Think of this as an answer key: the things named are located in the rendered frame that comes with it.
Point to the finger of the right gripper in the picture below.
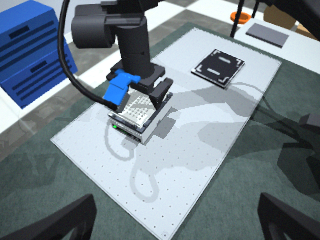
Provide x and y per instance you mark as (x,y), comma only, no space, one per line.
(109,77)
(157,102)

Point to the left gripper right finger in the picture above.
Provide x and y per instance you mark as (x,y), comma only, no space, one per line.
(279,219)

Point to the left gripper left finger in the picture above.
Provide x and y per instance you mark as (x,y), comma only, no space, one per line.
(79,215)

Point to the white well plate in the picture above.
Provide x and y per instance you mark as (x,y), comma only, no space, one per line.
(138,104)

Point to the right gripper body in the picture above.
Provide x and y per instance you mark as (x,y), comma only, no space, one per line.
(139,73)

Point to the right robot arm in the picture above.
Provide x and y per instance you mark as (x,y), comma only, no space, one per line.
(91,26)

